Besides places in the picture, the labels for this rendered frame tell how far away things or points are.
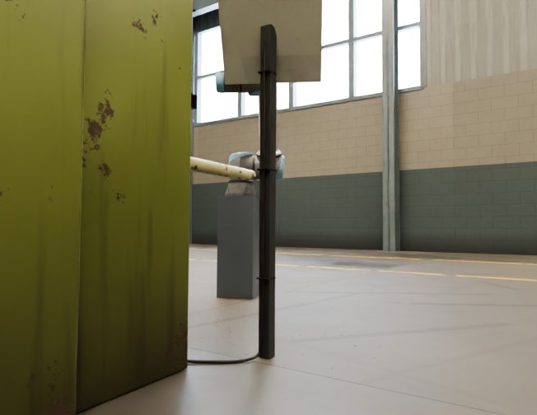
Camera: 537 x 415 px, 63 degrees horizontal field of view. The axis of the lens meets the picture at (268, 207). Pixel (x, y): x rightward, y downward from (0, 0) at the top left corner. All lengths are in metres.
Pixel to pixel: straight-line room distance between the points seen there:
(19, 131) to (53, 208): 0.15
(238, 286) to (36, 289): 1.81
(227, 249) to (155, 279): 1.41
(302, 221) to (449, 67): 4.02
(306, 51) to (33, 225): 1.04
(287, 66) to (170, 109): 0.48
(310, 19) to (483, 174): 6.90
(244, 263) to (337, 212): 6.46
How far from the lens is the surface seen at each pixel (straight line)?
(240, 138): 10.40
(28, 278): 0.89
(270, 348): 1.45
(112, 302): 1.14
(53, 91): 0.94
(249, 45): 1.58
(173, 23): 1.38
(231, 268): 2.60
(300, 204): 9.32
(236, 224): 2.58
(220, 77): 2.01
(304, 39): 1.56
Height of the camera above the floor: 0.41
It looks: 3 degrees up
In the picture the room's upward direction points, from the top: straight up
